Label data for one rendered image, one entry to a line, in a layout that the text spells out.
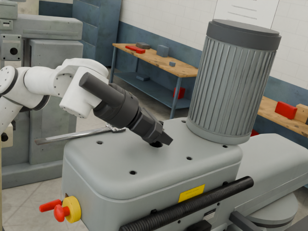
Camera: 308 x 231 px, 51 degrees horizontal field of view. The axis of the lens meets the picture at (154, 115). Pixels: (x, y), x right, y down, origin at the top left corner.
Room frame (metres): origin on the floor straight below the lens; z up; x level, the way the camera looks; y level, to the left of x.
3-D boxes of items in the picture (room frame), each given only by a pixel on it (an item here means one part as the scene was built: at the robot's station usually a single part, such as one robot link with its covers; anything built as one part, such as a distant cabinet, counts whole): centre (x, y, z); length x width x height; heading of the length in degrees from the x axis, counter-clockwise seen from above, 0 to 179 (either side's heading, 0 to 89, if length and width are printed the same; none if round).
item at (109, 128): (0.74, 0.17, 1.89); 0.24 x 0.04 x 0.01; 134
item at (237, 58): (0.94, -0.20, 2.05); 0.20 x 0.20 x 0.32
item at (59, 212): (0.60, 0.17, 1.76); 0.04 x 0.03 x 0.04; 43
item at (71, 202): (0.61, 0.15, 1.76); 0.06 x 0.02 x 0.06; 43
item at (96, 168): (0.78, -0.03, 1.81); 0.47 x 0.26 x 0.16; 133
